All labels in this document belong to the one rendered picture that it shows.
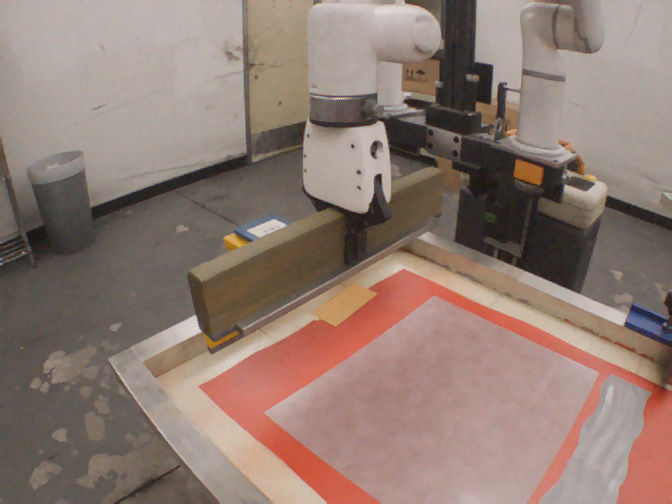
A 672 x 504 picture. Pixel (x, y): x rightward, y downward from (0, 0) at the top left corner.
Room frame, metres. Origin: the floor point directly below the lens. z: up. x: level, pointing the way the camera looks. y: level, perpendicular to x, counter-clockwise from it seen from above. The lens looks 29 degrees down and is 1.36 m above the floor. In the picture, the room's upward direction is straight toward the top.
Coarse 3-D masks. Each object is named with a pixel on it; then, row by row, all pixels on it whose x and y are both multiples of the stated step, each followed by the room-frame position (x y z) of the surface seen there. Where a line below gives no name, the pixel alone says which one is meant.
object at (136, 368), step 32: (448, 256) 0.67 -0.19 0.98; (480, 256) 0.65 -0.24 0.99; (512, 288) 0.57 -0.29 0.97; (544, 288) 0.54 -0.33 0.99; (192, 320) 0.47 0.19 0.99; (576, 320) 0.49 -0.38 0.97; (608, 320) 0.45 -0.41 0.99; (128, 352) 0.39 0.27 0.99; (160, 352) 0.40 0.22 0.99; (192, 352) 0.43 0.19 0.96; (640, 352) 0.40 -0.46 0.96; (128, 384) 0.34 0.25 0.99; (160, 416) 0.29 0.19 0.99; (192, 448) 0.25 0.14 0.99; (224, 480) 0.22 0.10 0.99
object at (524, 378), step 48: (384, 288) 0.61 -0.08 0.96; (432, 288) 0.61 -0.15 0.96; (384, 336) 0.49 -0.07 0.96; (432, 336) 0.48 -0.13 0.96; (480, 336) 0.48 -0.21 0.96; (528, 336) 0.47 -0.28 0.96; (432, 384) 0.39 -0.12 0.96; (480, 384) 0.38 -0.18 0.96; (528, 384) 0.37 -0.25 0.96; (576, 384) 0.36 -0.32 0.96; (528, 432) 0.29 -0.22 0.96; (576, 432) 0.28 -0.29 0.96
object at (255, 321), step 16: (432, 224) 0.59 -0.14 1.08; (400, 240) 0.53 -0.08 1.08; (368, 256) 0.49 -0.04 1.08; (384, 256) 0.51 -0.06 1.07; (336, 272) 0.46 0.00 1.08; (352, 272) 0.46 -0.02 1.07; (304, 288) 0.42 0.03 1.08; (320, 288) 0.43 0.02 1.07; (272, 304) 0.39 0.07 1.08; (288, 304) 0.39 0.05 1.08; (256, 320) 0.37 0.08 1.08; (272, 320) 0.38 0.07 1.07
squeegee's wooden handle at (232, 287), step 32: (416, 192) 0.57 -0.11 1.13; (320, 224) 0.45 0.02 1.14; (384, 224) 0.53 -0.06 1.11; (416, 224) 0.58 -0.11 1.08; (224, 256) 0.38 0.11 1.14; (256, 256) 0.39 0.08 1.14; (288, 256) 0.41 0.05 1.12; (320, 256) 0.45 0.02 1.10; (192, 288) 0.35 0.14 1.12; (224, 288) 0.36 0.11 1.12; (256, 288) 0.38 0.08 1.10; (288, 288) 0.41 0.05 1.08; (224, 320) 0.35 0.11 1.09
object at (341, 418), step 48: (288, 336) 0.49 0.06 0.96; (336, 336) 0.49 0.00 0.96; (240, 384) 0.39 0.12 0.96; (288, 384) 0.39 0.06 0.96; (336, 384) 0.39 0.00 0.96; (384, 384) 0.39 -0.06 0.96; (288, 432) 0.31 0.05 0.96; (336, 432) 0.31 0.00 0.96; (384, 432) 0.31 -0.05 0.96; (432, 432) 0.31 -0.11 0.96; (480, 432) 0.30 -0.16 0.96; (336, 480) 0.25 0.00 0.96; (384, 480) 0.25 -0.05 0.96; (432, 480) 0.24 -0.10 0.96; (480, 480) 0.23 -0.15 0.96; (528, 480) 0.22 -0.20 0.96
